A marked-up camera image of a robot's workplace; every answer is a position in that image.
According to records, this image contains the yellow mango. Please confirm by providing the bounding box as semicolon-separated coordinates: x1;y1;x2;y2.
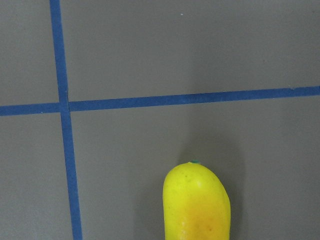
162;161;231;240

